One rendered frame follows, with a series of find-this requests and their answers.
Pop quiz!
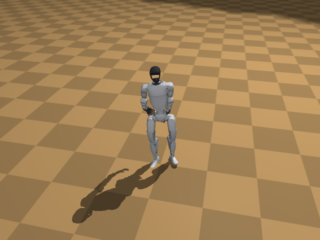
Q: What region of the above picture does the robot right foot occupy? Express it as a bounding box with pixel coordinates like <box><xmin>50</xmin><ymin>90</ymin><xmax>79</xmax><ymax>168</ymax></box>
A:
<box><xmin>150</xmin><ymin>156</ymin><xmax>160</xmax><ymax>168</ymax></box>

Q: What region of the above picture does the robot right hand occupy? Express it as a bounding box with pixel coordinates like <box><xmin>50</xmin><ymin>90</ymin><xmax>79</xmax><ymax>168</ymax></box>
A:
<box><xmin>143</xmin><ymin>106</ymin><xmax>155</xmax><ymax>116</ymax></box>

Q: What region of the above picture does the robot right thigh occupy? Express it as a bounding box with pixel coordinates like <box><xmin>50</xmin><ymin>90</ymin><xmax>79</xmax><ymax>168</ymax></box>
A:
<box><xmin>146</xmin><ymin>115</ymin><xmax>159</xmax><ymax>145</ymax></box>

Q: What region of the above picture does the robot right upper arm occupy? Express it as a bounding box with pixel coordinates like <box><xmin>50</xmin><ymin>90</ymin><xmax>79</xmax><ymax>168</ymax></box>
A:
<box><xmin>140</xmin><ymin>84</ymin><xmax>148</xmax><ymax>104</ymax></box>

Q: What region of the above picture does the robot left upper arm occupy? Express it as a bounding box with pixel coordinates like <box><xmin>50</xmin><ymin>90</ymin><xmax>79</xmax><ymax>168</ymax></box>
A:
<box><xmin>165</xmin><ymin>82</ymin><xmax>174</xmax><ymax>104</ymax></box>

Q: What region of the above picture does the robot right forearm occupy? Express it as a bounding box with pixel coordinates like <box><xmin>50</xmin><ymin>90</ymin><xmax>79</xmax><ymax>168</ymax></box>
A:
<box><xmin>140</xmin><ymin>100</ymin><xmax>148</xmax><ymax>110</ymax></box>

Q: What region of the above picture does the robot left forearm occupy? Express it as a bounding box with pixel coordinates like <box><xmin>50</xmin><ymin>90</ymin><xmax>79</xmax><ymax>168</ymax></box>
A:
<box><xmin>165</xmin><ymin>102</ymin><xmax>173</xmax><ymax>112</ymax></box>

